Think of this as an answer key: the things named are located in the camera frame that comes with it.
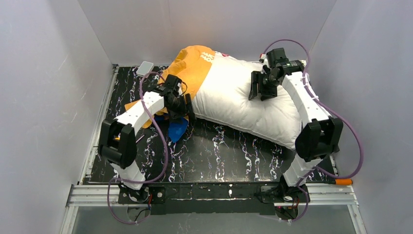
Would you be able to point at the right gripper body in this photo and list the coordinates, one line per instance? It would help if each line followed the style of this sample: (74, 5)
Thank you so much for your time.
(261, 83)

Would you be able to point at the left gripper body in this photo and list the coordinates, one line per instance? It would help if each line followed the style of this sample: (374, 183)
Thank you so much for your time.
(186, 109)

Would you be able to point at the white pillow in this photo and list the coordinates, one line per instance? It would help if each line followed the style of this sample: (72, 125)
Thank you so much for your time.
(223, 98)

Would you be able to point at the yellow and blue pillowcase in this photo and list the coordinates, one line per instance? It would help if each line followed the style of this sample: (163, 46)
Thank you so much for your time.
(191, 65)

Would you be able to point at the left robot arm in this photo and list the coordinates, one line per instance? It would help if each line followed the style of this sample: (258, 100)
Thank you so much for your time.
(117, 140)

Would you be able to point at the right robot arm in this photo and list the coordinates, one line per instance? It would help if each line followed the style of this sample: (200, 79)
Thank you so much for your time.
(320, 131)

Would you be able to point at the small white box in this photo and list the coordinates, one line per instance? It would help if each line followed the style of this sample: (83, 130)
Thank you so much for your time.
(145, 68)

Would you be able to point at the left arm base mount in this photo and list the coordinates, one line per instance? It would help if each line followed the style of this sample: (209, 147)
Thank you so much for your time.
(149, 194)

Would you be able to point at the aluminium frame rail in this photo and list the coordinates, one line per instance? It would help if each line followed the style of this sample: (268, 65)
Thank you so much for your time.
(70, 211)

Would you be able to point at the orange handled tool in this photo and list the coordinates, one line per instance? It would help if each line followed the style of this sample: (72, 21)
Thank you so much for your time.
(342, 182)

